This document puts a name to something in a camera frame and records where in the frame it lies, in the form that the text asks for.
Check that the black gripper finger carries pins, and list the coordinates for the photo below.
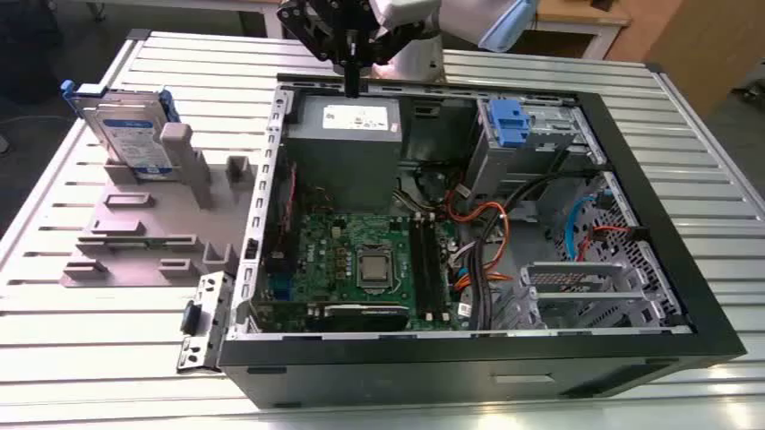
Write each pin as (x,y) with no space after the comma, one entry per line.
(311,31)
(391,42)

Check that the hard disk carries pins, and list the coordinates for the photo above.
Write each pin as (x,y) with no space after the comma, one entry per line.
(128,139)

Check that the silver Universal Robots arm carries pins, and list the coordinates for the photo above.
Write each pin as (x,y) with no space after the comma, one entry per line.
(418,58)

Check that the blue drive latch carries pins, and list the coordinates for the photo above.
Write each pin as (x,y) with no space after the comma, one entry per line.
(507,123)

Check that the grey power supply unit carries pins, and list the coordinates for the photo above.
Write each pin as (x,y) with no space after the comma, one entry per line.
(340,170)

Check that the wooden top desk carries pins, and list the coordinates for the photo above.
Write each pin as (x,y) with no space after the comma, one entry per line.
(588,18)

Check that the metal optical drive cage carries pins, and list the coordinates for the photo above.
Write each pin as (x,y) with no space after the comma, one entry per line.
(538,152)

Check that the green motherboard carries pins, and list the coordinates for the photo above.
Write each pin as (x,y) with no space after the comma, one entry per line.
(382,228)

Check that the CPU socket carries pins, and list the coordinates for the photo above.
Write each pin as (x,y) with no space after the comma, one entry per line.
(372,247)

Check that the grey parts rack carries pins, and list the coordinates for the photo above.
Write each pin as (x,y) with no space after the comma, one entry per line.
(173,215)

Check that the black RAM slot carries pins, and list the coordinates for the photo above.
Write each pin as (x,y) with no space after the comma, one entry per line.
(436,264)
(420,264)

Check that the silver CPU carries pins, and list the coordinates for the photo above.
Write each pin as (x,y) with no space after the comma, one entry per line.
(375,269)

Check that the green RAM stick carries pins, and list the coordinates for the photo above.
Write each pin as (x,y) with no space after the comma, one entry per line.
(143,244)

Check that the black graphics card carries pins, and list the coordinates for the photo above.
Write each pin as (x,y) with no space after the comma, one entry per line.
(364,313)

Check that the office chair base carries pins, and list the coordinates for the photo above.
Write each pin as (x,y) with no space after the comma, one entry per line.
(753,89)

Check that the black blue latch knob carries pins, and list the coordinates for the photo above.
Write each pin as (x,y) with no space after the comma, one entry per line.
(191,318)

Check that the black open PC case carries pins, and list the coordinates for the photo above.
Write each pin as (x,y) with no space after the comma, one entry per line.
(418,372)

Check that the metal hinged slot bracket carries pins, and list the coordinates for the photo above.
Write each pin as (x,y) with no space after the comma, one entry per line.
(208,286)

